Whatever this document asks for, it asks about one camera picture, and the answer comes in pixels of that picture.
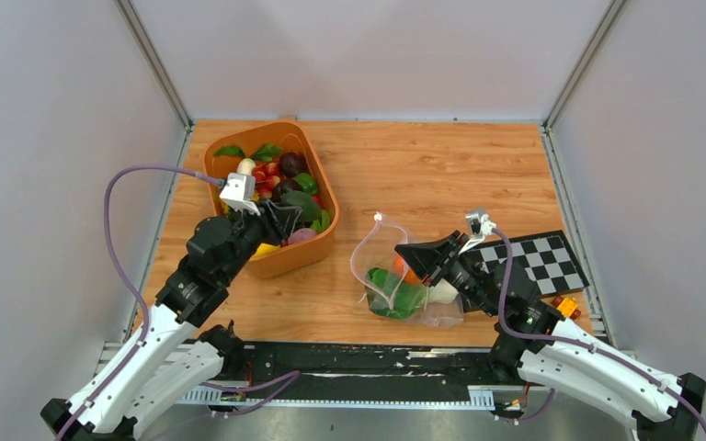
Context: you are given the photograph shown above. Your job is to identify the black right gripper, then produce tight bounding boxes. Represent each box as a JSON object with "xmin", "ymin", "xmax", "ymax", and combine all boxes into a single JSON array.
[{"xmin": 394, "ymin": 232, "xmax": 498, "ymax": 318}]

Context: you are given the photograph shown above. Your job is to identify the orange plastic basket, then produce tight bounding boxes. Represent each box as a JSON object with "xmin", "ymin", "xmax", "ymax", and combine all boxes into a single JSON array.
[{"xmin": 202, "ymin": 120, "xmax": 339, "ymax": 278}]

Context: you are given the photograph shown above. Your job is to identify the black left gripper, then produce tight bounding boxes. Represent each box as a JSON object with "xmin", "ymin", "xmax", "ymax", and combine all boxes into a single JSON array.
[{"xmin": 221, "ymin": 197, "xmax": 302, "ymax": 283}]

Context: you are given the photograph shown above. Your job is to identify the purple onion toy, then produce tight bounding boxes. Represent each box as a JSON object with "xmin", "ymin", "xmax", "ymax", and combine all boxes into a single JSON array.
[{"xmin": 287, "ymin": 227, "xmax": 317, "ymax": 245}]

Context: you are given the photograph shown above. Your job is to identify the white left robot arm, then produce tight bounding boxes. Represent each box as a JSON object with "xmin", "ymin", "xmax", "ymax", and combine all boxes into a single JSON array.
[{"xmin": 40, "ymin": 200, "xmax": 301, "ymax": 440}]

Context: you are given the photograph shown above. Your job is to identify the clear zip top bag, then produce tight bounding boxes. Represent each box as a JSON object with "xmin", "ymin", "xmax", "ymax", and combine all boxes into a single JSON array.
[{"xmin": 350, "ymin": 211, "xmax": 464, "ymax": 328}]

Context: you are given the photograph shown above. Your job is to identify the pale green cabbage toy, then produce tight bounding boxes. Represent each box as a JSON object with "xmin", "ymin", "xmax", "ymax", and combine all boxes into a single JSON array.
[{"xmin": 427, "ymin": 279, "xmax": 459, "ymax": 305}]

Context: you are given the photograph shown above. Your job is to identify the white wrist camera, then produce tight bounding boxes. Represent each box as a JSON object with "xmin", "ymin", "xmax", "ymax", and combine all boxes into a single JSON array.
[
  {"xmin": 219, "ymin": 173, "xmax": 261, "ymax": 216},
  {"xmin": 460, "ymin": 208, "xmax": 496, "ymax": 254}
]

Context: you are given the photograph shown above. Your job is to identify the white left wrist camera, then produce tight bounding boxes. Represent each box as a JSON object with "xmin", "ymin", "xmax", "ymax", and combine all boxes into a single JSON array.
[{"xmin": 219, "ymin": 173, "xmax": 261, "ymax": 216}]

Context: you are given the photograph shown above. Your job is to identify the yellow lemon toy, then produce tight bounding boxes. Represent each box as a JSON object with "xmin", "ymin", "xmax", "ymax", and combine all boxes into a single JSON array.
[{"xmin": 254, "ymin": 243, "xmax": 281, "ymax": 257}]

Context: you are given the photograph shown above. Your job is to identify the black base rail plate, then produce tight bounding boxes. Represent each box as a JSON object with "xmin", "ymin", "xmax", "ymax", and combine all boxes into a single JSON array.
[{"xmin": 225, "ymin": 342, "xmax": 526, "ymax": 401}]

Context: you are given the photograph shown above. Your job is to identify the white slotted cable duct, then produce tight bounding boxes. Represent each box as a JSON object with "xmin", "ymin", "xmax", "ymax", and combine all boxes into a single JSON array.
[{"xmin": 176, "ymin": 387, "xmax": 495, "ymax": 411}]

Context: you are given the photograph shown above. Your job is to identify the green bell pepper toy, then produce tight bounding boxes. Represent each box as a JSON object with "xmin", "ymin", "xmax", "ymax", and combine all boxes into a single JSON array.
[{"xmin": 292, "ymin": 173, "xmax": 319, "ymax": 196}]

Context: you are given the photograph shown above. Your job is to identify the orange toy pumpkin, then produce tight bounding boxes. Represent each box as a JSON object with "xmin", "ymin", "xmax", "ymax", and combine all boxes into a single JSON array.
[{"xmin": 393, "ymin": 254, "xmax": 422, "ymax": 285}]

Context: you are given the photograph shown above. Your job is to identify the light green pepper toy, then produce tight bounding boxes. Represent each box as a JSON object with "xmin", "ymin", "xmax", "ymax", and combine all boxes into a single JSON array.
[{"xmin": 310, "ymin": 209, "xmax": 332, "ymax": 234}]

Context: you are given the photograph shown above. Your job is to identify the orange yellow toy block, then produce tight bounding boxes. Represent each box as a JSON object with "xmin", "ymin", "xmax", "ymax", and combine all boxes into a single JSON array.
[{"xmin": 551, "ymin": 296, "xmax": 582, "ymax": 320}]

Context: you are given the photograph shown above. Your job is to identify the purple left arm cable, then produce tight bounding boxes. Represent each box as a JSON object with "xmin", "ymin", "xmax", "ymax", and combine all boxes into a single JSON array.
[{"xmin": 54, "ymin": 165, "xmax": 301, "ymax": 441}]

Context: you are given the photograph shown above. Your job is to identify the green avocado toy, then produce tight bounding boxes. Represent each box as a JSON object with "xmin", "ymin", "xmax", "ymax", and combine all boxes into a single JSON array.
[{"xmin": 280, "ymin": 190, "xmax": 322, "ymax": 222}]

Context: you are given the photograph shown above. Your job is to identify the green leaf toy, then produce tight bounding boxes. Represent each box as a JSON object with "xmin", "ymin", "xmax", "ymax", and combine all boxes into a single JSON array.
[
  {"xmin": 250, "ymin": 142, "xmax": 282, "ymax": 162},
  {"xmin": 213, "ymin": 144, "xmax": 246, "ymax": 158}
]

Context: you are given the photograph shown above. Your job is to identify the black white checkerboard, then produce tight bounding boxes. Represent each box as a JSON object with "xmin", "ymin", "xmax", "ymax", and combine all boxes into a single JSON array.
[{"xmin": 462, "ymin": 230, "xmax": 590, "ymax": 300}]

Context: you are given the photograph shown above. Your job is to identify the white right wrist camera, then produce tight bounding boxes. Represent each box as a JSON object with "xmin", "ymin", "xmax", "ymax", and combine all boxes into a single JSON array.
[{"xmin": 460, "ymin": 208, "xmax": 496, "ymax": 254}]

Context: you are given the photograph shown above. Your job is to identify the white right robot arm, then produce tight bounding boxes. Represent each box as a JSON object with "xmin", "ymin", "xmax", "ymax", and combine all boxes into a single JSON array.
[{"xmin": 395, "ymin": 232, "xmax": 706, "ymax": 440}]

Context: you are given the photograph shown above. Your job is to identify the green bok choy toy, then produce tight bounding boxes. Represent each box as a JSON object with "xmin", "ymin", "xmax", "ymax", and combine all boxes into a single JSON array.
[{"xmin": 365, "ymin": 266, "xmax": 428, "ymax": 321}]

